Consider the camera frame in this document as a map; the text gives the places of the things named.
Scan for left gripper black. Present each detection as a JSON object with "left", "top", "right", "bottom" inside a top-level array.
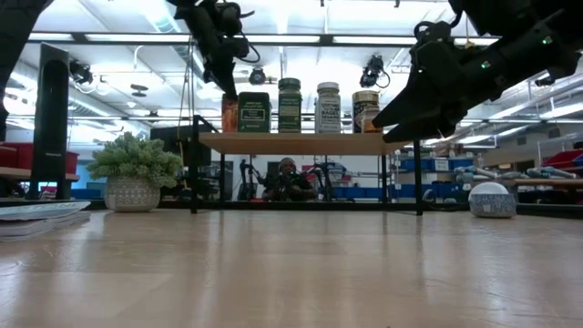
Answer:
[{"left": 168, "top": 0, "right": 240, "bottom": 101}]

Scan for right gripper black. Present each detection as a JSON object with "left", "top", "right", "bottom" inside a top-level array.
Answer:
[{"left": 372, "top": 22, "right": 502, "bottom": 145}]

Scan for orange taco seasoning packet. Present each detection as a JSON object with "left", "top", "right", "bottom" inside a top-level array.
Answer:
[{"left": 221, "top": 93, "right": 239, "bottom": 134}]

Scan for dark green spice tin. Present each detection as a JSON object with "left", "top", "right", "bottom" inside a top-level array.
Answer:
[{"left": 237, "top": 91, "right": 271, "bottom": 134}]

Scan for tan-lid spice jar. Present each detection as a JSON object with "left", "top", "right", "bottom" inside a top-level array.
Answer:
[{"left": 351, "top": 89, "right": 382, "bottom": 135}]

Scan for white-lid spice jar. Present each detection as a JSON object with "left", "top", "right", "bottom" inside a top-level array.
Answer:
[{"left": 315, "top": 81, "right": 342, "bottom": 135}]

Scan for wooden shelf black metal legs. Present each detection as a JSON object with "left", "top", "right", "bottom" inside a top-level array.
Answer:
[{"left": 189, "top": 114, "right": 424, "bottom": 216}]

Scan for rack of blue bins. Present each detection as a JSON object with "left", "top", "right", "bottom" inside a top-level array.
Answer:
[{"left": 396, "top": 156, "right": 476, "bottom": 200}]

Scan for black monitor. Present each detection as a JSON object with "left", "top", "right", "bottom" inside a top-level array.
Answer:
[{"left": 149, "top": 125, "right": 213, "bottom": 168}]

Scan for blue storage bin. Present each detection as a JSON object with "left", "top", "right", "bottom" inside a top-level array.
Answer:
[{"left": 332, "top": 186, "right": 379, "bottom": 200}]

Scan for green succulent in patterned pot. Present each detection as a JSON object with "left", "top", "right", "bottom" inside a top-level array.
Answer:
[{"left": 86, "top": 130, "right": 183, "bottom": 214}]

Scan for person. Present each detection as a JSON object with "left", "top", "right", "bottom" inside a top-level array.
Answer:
[{"left": 261, "top": 157, "right": 318, "bottom": 203}]

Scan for wooden workbench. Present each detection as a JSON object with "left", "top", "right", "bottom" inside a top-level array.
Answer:
[
  {"left": 500, "top": 178, "right": 583, "bottom": 204},
  {"left": 0, "top": 166, "right": 81, "bottom": 182}
]

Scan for red storage bin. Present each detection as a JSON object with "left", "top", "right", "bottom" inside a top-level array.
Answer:
[
  {"left": 541, "top": 149, "right": 583, "bottom": 172},
  {"left": 0, "top": 141, "right": 36, "bottom": 169},
  {"left": 65, "top": 150, "right": 80, "bottom": 176}
]

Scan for tall black column stand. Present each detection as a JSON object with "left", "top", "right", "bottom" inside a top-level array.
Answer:
[{"left": 26, "top": 42, "right": 70, "bottom": 202}]

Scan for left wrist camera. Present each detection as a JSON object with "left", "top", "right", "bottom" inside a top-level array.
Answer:
[{"left": 217, "top": 1, "right": 252, "bottom": 63}]

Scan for black mounted camera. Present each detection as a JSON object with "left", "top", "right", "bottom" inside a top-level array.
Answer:
[
  {"left": 67, "top": 59, "right": 96, "bottom": 87},
  {"left": 248, "top": 67, "right": 268, "bottom": 87},
  {"left": 358, "top": 54, "right": 392, "bottom": 90}
]

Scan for black aluminium table frame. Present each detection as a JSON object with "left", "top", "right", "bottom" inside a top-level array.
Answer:
[{"left": 157, "top": 200, "right": 583, "bottom": 220}]

